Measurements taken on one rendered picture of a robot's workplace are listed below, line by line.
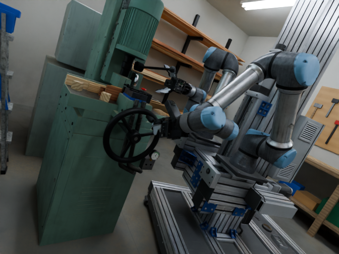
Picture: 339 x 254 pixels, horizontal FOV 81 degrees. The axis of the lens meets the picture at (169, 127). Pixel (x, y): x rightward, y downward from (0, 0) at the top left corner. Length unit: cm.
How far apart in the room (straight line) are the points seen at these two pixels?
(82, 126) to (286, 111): 93
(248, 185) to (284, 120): 44
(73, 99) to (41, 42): 245
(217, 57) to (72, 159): 104
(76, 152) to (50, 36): 248
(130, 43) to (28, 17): 240
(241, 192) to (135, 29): 105
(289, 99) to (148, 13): 78
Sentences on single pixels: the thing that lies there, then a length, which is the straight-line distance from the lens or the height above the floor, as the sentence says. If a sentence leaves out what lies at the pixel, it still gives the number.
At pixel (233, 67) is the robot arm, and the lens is 136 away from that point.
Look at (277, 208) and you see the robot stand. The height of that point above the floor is 71.
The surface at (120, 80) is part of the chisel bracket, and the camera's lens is 115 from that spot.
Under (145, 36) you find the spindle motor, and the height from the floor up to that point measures 128.
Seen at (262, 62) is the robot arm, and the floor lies 133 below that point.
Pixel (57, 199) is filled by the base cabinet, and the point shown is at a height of 32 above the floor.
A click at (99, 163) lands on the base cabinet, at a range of 118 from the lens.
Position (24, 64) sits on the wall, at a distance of 344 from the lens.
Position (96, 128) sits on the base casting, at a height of 75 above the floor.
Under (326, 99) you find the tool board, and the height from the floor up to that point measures 176.
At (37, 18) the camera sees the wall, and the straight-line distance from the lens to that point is 340.
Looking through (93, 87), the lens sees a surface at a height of 93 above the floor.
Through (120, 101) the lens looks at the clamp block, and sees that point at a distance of 104.
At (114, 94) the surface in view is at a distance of 111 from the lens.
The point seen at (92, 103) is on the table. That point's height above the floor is 88.
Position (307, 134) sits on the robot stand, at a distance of 160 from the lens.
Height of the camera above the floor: 112
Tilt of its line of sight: 12 degrees down
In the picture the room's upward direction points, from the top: 22 degrees clockwise
